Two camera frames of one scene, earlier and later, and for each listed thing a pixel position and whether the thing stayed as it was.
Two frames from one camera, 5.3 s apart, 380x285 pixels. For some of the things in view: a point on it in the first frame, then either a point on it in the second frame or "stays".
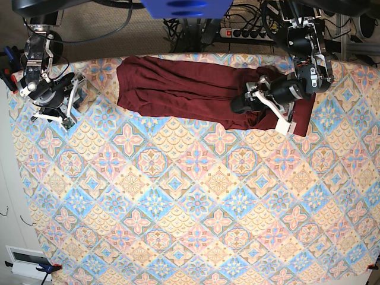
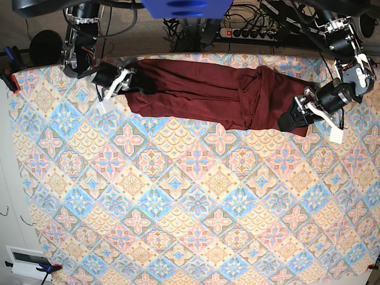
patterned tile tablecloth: x=117 y=199 stays
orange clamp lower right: x=373 y=266 stays
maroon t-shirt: x=199 y=89 stays
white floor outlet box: x=25 y=261 stays
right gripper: x=260 y=88 -> x=306 y=101
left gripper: x=64 y=110 -> x=138 y=80
